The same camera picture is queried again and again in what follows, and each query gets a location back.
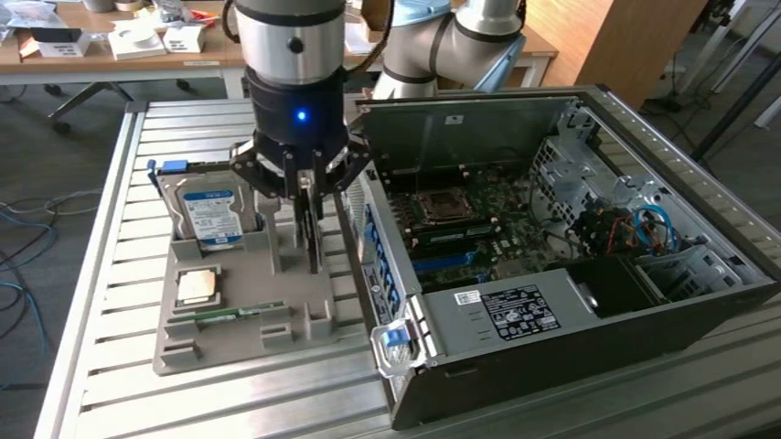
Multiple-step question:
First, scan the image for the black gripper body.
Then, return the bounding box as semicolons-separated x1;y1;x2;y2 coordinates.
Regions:
243;68;353;179

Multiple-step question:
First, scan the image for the graphics card with metal bracket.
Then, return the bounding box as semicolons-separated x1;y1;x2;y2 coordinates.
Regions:
291;173;325;275

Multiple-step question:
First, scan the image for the metal CPU socket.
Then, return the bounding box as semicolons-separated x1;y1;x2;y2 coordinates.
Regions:
412;189;476;228

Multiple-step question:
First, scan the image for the white paper booklet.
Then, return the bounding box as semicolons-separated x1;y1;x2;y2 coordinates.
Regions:
345;21;388;55

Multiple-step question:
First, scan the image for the grey parts rack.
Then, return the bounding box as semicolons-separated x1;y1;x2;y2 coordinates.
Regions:
150;182;343;377

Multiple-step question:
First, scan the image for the small white labelled box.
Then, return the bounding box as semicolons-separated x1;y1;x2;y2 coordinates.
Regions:
162;25;206;54

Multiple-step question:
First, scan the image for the brown cardboard box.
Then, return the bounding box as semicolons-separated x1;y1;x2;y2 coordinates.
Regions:
362;0;398;27

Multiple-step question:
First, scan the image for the blue expansion slot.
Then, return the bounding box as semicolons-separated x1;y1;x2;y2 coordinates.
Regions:
414;252;482;276

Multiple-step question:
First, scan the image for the copper-topped CPU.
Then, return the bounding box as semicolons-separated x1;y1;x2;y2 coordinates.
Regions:
175;269;221;306

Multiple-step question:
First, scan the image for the green RAM stick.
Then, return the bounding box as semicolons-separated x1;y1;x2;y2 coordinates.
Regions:
193;301;287;324

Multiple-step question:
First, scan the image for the wooden desk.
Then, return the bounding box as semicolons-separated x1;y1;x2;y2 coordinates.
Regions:
0;0;561;100

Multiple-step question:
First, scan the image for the white box with tape roll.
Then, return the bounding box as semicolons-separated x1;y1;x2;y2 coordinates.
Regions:
107;21;167;61

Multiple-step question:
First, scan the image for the metal drive cage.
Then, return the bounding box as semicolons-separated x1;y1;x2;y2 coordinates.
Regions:
528;102;661;230

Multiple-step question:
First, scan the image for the grey power supply unit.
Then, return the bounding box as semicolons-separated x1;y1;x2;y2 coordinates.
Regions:
420;269;597;358

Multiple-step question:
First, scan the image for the blue case latch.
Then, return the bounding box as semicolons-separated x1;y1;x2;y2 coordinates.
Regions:
378;322;408;353

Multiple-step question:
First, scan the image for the white box with black lid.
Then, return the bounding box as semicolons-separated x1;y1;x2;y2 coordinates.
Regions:
28;27;92;59

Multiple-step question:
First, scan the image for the wooden partition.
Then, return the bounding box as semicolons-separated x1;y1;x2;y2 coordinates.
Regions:
524;0;709;111

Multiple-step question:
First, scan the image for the open black PC case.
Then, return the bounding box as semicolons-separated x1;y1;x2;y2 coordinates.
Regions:
338;83;781;431

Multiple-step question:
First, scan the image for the metal disk bay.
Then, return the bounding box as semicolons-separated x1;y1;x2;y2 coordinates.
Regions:
633;244;756;305

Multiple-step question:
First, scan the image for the hard disk with blue bracket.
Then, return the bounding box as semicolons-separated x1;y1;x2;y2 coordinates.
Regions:
146;157;262;252

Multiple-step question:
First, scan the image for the grey floor cable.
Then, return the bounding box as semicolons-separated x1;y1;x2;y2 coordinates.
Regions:
0;189;103;230

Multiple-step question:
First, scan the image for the red orange black wire bundle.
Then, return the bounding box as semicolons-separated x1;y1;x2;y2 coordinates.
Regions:
578;208;673;257

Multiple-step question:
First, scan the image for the blue floor cable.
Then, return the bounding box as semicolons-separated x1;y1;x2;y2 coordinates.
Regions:
0;203;60;390

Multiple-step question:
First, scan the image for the blue disk wire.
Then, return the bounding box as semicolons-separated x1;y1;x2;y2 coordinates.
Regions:
632;205;683;255

